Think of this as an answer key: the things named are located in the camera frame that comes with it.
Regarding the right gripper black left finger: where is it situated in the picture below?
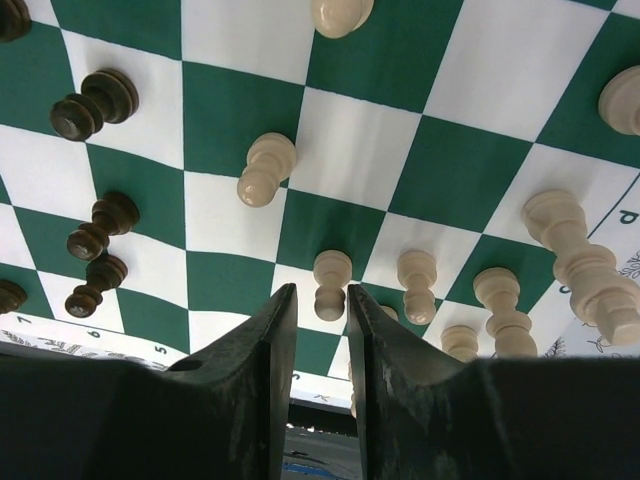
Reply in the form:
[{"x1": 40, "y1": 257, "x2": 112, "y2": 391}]
[{"x1": 167, "y1": 283, "x2": 298, "y2": 479}]

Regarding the white pawn chess piece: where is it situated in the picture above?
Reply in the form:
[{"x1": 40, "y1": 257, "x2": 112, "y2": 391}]
[
  {"x1": 237, "y1": 132, "x2": 297, "y2": 208},
  {"x1": 397, "y1": 250, "x2": 437, "y2": 325},
  {"x1": 313, "y1": 250, "x2": 352, "y2": 322},
  {"x1": 473, "y1": 267, "x2": 538, "y2": 358}
]

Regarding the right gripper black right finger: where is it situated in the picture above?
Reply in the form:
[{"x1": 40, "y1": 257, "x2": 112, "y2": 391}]
[{"x1": 348, "y1": 285, "x2": 475, "y2": 479}]

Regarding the white tall chess piece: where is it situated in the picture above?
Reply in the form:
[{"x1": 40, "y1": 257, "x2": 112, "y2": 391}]
[{"x1": 521, "y1": 190, "x2": 639, "y2": 345}]

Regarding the green white chess board mat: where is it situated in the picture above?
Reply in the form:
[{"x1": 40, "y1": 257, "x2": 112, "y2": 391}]
[{"x1": 1, "y1": 1, "x2": 639, "y2": 407}]

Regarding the dark pawn chess piece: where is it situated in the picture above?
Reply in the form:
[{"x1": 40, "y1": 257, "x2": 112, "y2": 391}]
[
  {"x1": 66, "y1": 191, "x2": 140, "y2": 261},
  {"x1": 65, "y1": 254, "x2": 128, "y2": 318}
]

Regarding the white bishop chess piece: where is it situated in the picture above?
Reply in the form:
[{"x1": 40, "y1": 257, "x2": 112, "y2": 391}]
[{"x1": 311, "y1": 0, "x2": 374, "y2": 39}]

